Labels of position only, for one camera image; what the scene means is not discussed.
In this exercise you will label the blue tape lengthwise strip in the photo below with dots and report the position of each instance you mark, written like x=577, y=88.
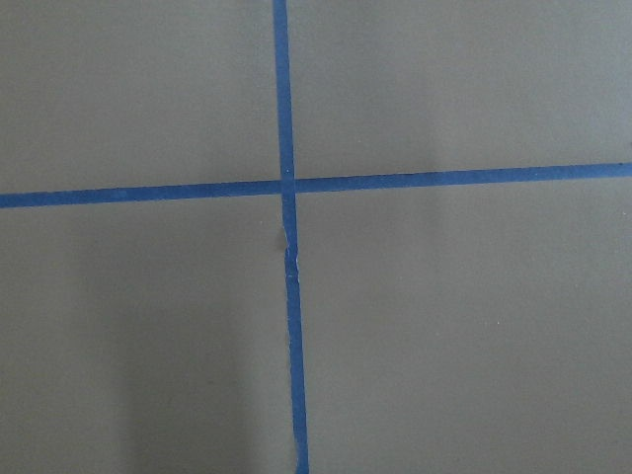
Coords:
x=289, y=223

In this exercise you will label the blue tape crosswise strip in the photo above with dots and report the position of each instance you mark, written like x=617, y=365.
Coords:
x=319, y=185

